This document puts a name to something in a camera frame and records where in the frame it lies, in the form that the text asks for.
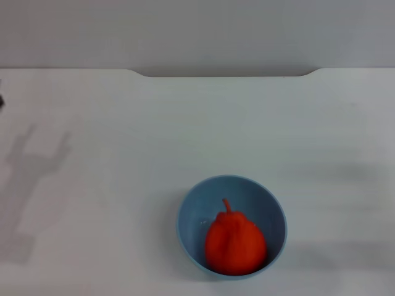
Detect orange toy fruit with stem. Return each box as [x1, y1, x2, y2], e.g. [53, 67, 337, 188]
[204, 198, 268, 276]

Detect blue bowl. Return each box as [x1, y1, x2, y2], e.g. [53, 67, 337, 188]
[175, 175, 288, 282]

